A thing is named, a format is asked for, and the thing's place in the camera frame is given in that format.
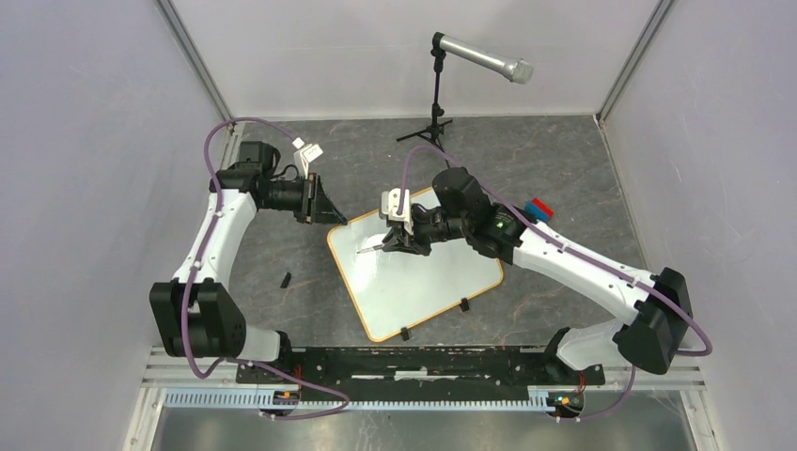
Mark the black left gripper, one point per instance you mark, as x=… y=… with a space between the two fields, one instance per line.
x=325 y=210

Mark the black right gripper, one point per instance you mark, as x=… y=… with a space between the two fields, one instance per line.
x=397 y=239

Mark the white black whiteboard marker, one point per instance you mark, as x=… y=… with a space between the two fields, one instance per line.
x=370 y=249

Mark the yellow framed whiteboard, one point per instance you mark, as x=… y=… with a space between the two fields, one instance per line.
x=395 y=291

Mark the black marker cap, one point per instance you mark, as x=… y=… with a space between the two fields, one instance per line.
x=286 y=280

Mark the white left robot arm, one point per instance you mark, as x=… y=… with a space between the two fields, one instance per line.
x=194 y=312

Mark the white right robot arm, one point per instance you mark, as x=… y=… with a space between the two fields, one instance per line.
x=650 y=311

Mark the black microphone tripod stand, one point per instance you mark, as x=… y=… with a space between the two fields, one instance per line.
x=433 y=132

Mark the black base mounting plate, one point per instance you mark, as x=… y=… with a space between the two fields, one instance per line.
x=440 y=373

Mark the blue red toy brick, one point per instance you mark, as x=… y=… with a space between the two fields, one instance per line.
x=539 y=210

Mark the silver microphone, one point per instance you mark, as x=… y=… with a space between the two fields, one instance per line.
x=515 y=70

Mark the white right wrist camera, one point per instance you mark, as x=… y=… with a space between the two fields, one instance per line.
x=395 y=209

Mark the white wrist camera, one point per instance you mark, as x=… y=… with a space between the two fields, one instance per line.
x=395 y=209
x=304 y=155

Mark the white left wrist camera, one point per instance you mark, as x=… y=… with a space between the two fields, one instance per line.
x=304 y=155

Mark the white slotted cable duct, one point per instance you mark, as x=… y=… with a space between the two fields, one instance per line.
x=270 y=399

